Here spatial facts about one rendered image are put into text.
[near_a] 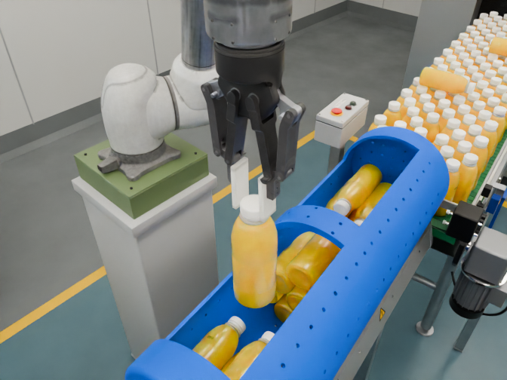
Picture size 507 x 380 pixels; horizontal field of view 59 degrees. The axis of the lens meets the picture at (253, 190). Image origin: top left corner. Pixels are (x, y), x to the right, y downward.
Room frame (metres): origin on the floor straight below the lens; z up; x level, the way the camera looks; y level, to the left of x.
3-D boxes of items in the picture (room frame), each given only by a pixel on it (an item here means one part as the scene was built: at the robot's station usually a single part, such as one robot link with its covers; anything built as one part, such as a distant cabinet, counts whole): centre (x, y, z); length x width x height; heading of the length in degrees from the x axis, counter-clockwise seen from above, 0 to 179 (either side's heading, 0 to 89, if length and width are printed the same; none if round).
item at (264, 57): (0.46, 0.00, 1.63); 0.08 x 0.07 x 0.09; 54
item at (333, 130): (1.37, -0.31, 1.05); 0.20 x 0.10 x 0.10; 144
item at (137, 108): (1.10, 0.33, 1.25); 0.18 x 0.16 x 0.22; 114
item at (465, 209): (0.95, -0.61, 0.95); 0.10 x 0.07 x 0.10; 54
